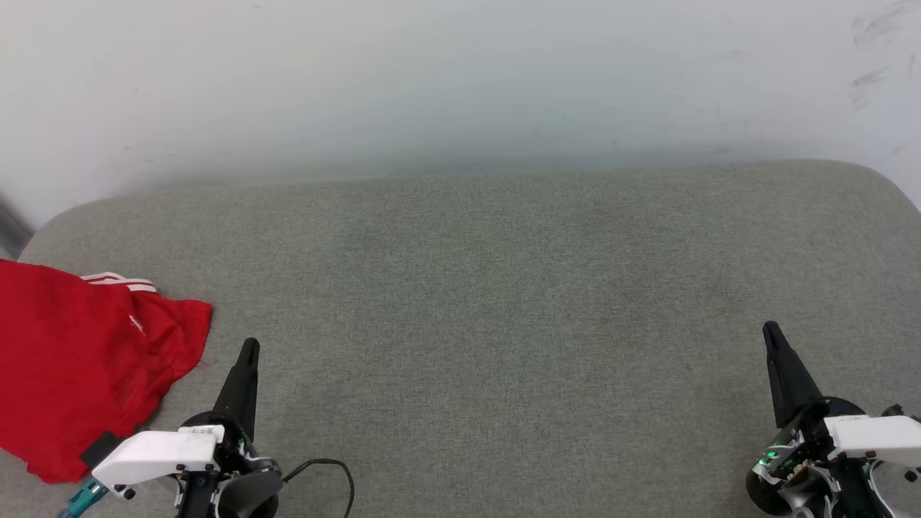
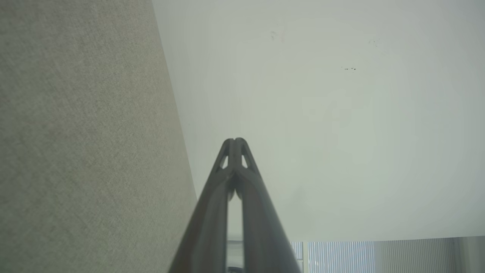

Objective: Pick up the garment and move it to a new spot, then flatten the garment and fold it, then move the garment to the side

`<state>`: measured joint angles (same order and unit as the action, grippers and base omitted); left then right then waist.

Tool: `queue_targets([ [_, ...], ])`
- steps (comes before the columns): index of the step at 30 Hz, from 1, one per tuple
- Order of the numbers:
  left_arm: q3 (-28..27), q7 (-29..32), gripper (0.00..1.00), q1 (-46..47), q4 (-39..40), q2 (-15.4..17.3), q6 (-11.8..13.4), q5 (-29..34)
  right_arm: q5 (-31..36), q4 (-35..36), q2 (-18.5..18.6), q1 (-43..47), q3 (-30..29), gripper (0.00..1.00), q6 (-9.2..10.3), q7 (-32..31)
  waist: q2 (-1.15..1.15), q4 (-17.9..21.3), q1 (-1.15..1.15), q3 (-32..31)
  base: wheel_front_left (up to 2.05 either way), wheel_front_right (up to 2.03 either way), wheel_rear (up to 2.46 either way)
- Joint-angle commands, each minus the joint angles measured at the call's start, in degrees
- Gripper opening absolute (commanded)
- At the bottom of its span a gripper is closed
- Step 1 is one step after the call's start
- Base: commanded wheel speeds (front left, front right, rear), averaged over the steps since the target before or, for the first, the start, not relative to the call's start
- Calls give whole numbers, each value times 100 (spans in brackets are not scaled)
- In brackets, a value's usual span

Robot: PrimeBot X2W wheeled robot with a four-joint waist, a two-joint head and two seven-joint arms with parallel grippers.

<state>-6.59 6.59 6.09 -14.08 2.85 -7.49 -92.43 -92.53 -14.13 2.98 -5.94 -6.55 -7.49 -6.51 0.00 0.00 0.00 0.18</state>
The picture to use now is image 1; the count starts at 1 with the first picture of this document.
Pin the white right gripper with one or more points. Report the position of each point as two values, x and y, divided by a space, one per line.
863 435

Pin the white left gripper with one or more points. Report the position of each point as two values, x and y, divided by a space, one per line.
158 453

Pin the red basketball jersey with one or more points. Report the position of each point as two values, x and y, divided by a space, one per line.
72 360

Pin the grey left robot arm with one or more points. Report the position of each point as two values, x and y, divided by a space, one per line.
248 496

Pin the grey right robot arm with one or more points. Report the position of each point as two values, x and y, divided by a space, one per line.
903 496

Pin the grey fabric sofa seat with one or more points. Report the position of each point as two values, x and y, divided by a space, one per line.
504 324

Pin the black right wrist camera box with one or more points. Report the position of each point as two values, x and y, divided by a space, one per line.
896 411

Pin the dark grey wall skirting strip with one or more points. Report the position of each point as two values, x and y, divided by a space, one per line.
11 230

